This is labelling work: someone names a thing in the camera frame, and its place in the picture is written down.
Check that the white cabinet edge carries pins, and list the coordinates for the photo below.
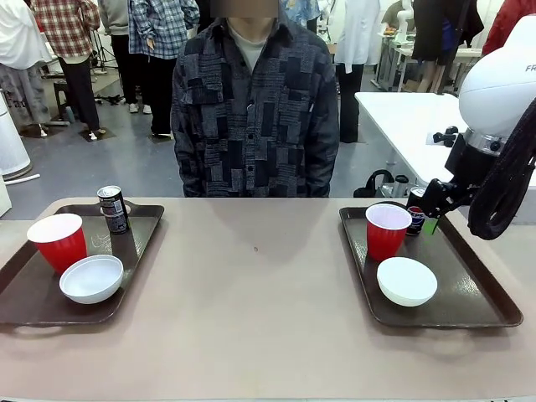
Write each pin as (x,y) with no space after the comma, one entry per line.
(3,201)

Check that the person in red plaid shirt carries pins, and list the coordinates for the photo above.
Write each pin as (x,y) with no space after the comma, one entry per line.
(69,29)

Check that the white bowl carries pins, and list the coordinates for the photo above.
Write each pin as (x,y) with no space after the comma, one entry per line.
(406,282)

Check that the person in dark coat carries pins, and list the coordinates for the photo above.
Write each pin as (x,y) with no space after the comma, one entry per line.
(439,33)

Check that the white pipe on floor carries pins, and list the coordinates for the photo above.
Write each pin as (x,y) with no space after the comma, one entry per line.
(21,178)

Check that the white folding table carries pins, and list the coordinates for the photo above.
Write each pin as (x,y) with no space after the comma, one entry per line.
(402,121)

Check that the white cylindrical appliance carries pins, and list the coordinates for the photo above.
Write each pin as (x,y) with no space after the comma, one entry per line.
(12,138)

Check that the person in grey top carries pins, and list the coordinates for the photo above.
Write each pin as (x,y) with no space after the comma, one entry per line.
(121,46)

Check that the person in white shirt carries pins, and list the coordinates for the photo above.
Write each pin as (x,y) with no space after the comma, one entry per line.
(19,42)

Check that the black can silver lid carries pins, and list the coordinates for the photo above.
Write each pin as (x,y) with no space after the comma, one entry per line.
(114,213)

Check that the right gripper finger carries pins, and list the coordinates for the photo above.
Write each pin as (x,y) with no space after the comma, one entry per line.
(458,197)
(433,197)

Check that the brown plastic tray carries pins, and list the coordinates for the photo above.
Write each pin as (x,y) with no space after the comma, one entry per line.
(469,285)
(25,301)

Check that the person in red jacket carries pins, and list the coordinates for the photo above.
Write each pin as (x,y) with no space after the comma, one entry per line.
(500,25)

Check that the black Pepsi can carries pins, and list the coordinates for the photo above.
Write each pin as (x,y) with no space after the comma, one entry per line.
(415,222)

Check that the person in patchwork shirt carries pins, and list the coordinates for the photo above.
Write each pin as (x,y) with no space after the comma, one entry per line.
(255,113)

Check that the figure in white coat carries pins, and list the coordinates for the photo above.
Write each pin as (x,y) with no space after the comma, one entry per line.
(356,37)

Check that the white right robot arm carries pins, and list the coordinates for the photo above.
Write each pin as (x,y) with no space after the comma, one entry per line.
(494,84)

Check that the grey metal cart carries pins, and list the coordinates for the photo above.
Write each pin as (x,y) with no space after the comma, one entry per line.
(391,63)

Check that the red plastic cup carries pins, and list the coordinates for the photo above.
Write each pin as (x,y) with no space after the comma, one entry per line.
(385,238)
(58,245)

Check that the black stool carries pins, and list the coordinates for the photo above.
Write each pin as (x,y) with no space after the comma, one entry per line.
(60,94)

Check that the person in blue plaid shirt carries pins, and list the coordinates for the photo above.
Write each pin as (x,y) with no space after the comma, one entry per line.
(163,33)

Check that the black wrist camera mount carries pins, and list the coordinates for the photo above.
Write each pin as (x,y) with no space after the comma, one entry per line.
(447,136)

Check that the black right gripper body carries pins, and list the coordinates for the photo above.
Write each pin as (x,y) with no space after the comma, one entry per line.
(460,163)

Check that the pale grey-white bowl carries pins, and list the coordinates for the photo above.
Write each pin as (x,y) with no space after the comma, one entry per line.
(90,280)

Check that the black bag under table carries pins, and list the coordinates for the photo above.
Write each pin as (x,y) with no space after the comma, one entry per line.
(377,184)

